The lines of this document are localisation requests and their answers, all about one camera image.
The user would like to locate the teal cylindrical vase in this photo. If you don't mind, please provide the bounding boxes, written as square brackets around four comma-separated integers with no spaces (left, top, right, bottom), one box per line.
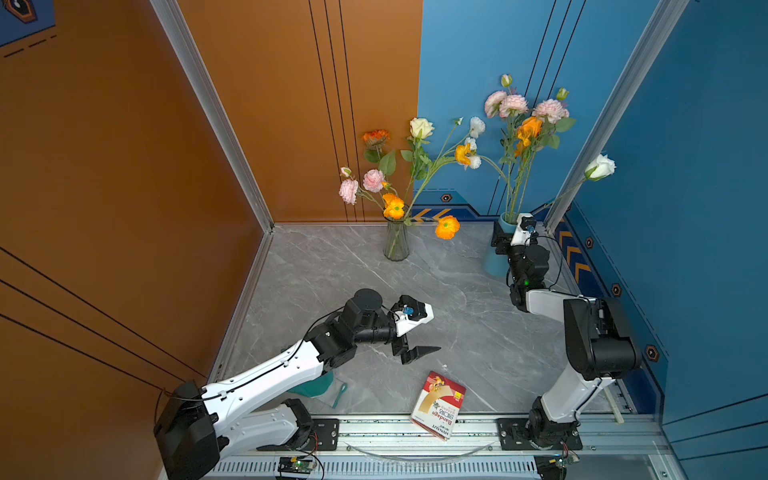
[482,215,517,277]

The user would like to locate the orange poppy flower stem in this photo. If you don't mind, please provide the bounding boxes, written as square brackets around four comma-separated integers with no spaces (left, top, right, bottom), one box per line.
[382,193,461,241]

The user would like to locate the clear glass vase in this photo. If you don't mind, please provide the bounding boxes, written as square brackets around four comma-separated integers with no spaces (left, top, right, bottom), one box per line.
[383,219,410,262]

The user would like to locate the white ranunculus flower stem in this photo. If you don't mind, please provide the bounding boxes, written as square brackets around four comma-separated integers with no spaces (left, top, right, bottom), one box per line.
[412,117,486,201]

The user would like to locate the yellow orange ranunculus stem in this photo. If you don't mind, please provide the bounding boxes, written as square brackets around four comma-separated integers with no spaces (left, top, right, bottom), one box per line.
[506,116,560,222]

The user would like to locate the white rose bud stem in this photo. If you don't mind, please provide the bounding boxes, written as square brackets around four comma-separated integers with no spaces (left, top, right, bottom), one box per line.
[541,154,616,209]

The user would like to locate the pink rose stem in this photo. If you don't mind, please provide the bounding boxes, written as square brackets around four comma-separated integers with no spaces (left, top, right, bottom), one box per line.
[484,74,529,219]

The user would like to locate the pink peony flower stem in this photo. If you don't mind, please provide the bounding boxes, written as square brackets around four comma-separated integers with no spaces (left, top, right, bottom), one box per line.
[339,167,388,209]

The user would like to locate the cream white rose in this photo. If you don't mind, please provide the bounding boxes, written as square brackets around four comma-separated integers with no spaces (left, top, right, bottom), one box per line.
[400,118,434,187]

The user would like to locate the orange flower bunch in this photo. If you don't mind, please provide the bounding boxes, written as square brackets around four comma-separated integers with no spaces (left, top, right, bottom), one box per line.
[454,142,509,209]

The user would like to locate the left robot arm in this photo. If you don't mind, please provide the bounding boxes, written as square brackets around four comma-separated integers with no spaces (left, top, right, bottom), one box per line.
[153,288,437,479]

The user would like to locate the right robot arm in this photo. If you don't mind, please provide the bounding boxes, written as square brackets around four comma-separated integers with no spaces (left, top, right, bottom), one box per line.
[490,215,642,451]

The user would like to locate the red and white box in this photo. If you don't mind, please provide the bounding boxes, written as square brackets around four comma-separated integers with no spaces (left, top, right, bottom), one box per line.
[410,371,467,440]

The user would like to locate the green rubber glove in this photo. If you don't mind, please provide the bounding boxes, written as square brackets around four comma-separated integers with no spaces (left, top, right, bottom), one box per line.
[289,371,348,409]

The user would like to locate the green circuit board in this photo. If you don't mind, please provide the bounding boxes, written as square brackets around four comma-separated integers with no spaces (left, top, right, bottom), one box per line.
[276,457,318,480]

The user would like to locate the right circuit board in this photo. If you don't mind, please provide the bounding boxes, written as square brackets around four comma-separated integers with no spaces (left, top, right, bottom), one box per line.
[534,453,580,480]

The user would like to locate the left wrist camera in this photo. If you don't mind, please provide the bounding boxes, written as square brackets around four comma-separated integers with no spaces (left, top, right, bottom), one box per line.
[390,295,434,337]

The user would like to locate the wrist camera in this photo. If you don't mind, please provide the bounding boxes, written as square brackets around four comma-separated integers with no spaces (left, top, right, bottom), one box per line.
[510,213,536,246]
[390,295,434,337]

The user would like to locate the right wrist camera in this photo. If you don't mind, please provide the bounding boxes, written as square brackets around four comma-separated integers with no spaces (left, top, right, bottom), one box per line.
[510,213,536,246]

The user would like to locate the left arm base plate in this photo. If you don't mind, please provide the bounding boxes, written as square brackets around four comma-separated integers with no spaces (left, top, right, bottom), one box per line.
[257,418,340,452]

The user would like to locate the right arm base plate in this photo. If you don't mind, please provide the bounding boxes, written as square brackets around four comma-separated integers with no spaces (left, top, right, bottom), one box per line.
[496,417,583,451]

